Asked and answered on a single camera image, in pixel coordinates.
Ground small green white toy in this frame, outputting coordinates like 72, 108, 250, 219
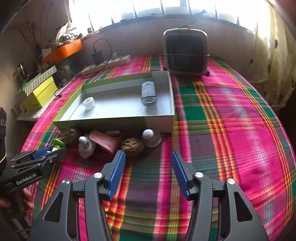
47, 138, 63, 153

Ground person's left hand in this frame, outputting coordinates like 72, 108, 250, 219
0, 188, 35, 212

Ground pink block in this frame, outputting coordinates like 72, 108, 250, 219
90, 130, 119, 154

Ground orange tray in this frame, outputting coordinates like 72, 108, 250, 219
42, 38, 83, 64

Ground black charger adapter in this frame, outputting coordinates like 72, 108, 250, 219
91, 51, 104, 65

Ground yellow cardboard box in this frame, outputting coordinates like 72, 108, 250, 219
22, 76, 58, 109

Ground cream dotted curtain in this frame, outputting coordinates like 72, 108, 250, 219
252, 0, 296, 112

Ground striped cardboard box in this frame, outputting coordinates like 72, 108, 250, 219
22, 65, 57, 96

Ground white ball toy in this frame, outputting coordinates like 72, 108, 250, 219
142, 128, 162, 147

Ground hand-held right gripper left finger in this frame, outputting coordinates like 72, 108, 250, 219
28, 150, 126, 241

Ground black cable with plug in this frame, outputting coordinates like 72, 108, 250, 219
54, 66, 80, 98

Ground white plastic bag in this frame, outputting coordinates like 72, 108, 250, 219
55, 22, 78, 41

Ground dried red flower branches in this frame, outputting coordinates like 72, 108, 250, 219
14, 3, 48, 56

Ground white shelf board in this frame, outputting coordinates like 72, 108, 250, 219
16, 105, 47, 122

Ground small white jar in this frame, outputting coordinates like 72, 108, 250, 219
83, 97, 96, 110

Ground white round figurine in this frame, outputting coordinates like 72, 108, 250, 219
78, 136, 96, 159

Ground beige power strip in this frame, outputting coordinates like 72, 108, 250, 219
80, 55, 132, 75

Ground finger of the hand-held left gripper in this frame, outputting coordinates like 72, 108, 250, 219
10, 146, 54, 163
10, 148, 68, 172

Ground brown walnut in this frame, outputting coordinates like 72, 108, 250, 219
59, 128, 77, 145
121, 138, 145, 157

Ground pink green plaid tablecloth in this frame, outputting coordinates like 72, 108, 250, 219
20, 54, 292, 241

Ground black charger cable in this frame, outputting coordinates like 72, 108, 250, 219
93, 39, 112, 62

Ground shallow cardboard box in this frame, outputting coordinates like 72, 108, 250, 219
53, 71, 175, 133

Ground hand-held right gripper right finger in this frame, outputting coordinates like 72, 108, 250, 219
171, 151, 270, 241

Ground grey space heater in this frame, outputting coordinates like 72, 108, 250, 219
162, 25, 211, 77

